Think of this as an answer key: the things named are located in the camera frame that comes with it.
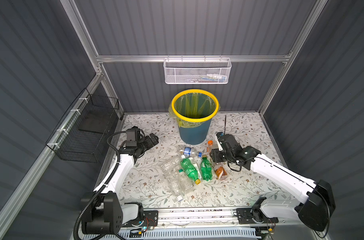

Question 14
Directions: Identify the brown tea bottle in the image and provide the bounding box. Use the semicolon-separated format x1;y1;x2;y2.
213;164;227;180

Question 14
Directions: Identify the large clear crushed bottle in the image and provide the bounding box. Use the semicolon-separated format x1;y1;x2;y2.
161;155;185;195

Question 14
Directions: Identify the clear bottle blue label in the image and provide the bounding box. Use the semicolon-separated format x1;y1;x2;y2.
178;145;206;158

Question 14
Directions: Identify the green bottle yellow cap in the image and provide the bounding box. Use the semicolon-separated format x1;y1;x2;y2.
181;158;201;185

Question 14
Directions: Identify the clear bottle white cap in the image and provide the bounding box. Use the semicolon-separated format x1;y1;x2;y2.
167;169;194;202

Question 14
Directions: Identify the clear bottle green label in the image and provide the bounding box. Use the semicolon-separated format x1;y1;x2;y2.
190;158;203;181

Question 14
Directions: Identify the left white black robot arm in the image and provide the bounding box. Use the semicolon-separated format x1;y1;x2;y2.
73;127;159;240

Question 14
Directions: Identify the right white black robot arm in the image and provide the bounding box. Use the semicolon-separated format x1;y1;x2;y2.
210;132;336;232

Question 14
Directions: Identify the yellow-green bin liner bag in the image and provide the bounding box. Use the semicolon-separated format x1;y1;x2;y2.
169;89;220;128

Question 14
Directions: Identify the blue bin yellow rim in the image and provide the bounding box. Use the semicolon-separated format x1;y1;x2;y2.
171;88;220;146

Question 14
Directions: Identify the small green bottle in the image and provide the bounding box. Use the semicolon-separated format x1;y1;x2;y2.
200;155;212;182

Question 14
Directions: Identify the blue tube in basket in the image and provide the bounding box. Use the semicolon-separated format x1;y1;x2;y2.
189;77;228;84

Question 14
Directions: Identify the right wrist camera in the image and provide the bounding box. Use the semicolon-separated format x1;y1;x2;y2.
215;132;225;151

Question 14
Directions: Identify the black wire mesh basket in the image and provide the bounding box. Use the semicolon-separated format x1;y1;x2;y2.
46;89;121;164

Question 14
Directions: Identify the left black corrugated cable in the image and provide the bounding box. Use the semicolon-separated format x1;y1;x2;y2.
73;130;132;240

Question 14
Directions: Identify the aluminium rail base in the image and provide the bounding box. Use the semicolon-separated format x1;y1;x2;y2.
76;205;320;240

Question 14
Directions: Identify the white wire mesh basket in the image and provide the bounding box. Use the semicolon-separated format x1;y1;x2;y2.
163;58;232;85

